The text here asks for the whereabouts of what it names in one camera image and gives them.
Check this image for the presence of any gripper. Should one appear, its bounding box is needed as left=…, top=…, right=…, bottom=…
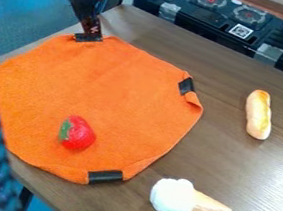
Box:
left=61, top=0, right=110, bottom=39

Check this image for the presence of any orange cloth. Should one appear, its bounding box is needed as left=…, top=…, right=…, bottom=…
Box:
left=0, top=17, right=214, bottom=202

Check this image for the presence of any red toy strawberry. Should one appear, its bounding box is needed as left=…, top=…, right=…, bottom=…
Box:
left=55, top=112, right=101, bottom=155

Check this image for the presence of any black toy stove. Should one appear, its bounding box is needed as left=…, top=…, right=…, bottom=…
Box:
left=124, top=0, right=283, bottom=74

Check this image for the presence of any toy bread loaf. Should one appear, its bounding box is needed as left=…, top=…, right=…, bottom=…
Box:
left=239, top=87, right=279, bottom=142

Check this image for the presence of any toy ice cream cone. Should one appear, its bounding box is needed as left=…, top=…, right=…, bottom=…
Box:
left=146, top=173, right=237, bottom=211

